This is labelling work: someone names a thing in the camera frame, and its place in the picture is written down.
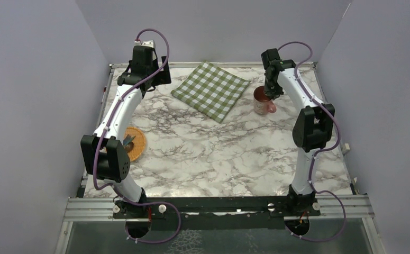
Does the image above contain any aluminium mounting rail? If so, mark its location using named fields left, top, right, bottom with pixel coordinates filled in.
left=63, top=195, right=375, bottom=222

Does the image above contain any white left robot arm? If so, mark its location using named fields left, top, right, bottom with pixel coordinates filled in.
left=80, top=41, right=171, bottom=217

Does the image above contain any orange woven plate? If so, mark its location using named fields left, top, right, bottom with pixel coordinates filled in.
left=124, top=126, right=147, bottom=162

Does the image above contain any green white checkered cloth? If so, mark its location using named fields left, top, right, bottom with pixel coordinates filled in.
left=171, top=62, right=250, bottom=123

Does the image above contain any blue handled utensil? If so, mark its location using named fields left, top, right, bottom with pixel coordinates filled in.
left=122, top=134, right=135, bottom=146

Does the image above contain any pink ceramic mug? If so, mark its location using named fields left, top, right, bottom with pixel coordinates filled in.
left=253, top=86, right=277, bottom=115

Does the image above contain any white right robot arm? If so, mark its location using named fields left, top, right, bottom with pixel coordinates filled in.
left=261, top=49, right=335, bottom=215

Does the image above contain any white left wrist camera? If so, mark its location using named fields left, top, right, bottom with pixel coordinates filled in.
left=141, top=40, right=156, bottom=48

